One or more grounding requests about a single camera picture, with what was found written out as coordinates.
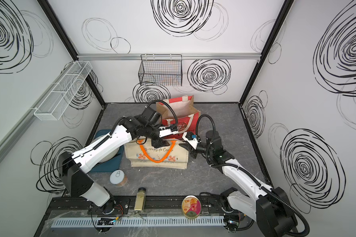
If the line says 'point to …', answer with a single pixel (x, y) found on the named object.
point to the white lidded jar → (118, 177)
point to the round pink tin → (191, 206)
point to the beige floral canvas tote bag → (141, 153)
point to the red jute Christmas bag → (180, 112)
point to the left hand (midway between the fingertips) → (167, 137)
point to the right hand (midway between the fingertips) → (181, 143)
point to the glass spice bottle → (140, 200)
